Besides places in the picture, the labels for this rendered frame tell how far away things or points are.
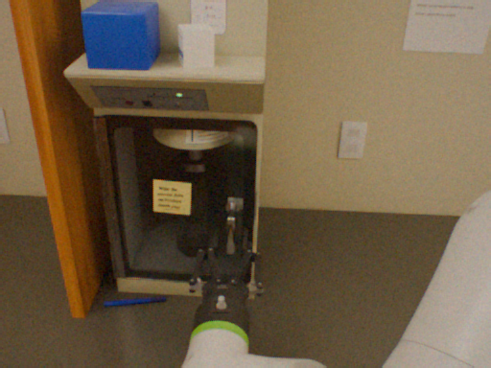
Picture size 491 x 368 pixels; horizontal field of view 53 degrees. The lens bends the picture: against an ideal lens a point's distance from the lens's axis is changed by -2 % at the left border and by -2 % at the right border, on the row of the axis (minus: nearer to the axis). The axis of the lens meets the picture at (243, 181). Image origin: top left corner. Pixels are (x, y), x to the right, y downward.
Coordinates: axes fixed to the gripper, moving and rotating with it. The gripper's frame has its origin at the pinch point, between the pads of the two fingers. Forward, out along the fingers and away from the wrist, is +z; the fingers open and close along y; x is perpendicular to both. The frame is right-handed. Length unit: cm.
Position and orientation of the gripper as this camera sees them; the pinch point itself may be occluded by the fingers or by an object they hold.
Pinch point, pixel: (231, 241)
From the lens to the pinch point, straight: 100.9
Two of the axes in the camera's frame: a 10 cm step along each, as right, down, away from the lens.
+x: -0.3, 8.7, 5.0
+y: -10.0, -0.5, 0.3
